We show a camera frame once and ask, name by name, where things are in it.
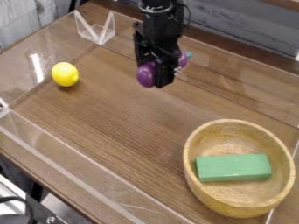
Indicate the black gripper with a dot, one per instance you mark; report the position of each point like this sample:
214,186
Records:
155,37

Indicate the purple toy eggplant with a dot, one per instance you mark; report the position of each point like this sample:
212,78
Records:
146,71

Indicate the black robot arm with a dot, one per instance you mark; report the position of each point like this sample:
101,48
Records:
155,6

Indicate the brown wooden bowl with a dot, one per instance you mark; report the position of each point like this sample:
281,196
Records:
244,198

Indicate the yellow toy lemon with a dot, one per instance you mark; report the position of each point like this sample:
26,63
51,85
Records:
65,74

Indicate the green rectangular block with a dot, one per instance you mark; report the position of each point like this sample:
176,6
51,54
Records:
233,167

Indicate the clear acrylic corner bracket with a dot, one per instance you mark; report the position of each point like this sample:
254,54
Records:
99,34

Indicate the clear acrylic tray wall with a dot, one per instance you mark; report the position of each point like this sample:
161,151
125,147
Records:
83,182

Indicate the black metal bracket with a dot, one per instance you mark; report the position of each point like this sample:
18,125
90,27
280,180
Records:
43,215

